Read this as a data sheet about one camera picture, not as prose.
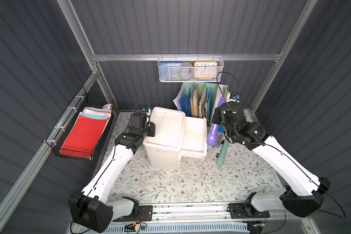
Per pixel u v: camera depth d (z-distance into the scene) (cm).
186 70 91
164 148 70
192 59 89
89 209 38
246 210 67
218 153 94
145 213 73
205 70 88
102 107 83
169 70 84
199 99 94
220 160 89
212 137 67
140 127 56
